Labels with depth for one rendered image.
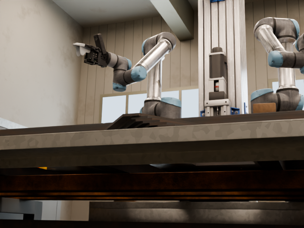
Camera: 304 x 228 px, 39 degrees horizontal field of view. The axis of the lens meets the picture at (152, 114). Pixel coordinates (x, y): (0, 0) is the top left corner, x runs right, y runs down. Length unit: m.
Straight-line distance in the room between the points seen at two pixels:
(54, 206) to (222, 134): 1.83
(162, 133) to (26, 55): 4.61
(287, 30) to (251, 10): 3.49
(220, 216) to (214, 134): 1.13
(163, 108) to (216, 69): 0.37
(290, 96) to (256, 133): 1.54
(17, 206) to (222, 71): 1.28
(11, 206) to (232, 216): 0.94
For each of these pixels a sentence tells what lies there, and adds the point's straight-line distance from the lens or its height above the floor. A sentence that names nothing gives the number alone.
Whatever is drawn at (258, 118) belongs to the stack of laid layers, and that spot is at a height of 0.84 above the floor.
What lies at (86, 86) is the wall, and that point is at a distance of 6.28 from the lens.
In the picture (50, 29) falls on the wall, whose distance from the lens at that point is 5.88.
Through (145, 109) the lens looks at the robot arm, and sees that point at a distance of 2.46.
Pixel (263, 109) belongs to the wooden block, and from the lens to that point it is 1.20.
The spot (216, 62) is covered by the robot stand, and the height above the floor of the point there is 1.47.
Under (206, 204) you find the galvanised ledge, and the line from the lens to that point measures 1.90.
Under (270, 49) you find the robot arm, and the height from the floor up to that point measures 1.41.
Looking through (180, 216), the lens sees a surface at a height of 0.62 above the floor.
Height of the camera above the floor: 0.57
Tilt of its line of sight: 15 degrees up
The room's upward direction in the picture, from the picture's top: 1 degrees clockwise
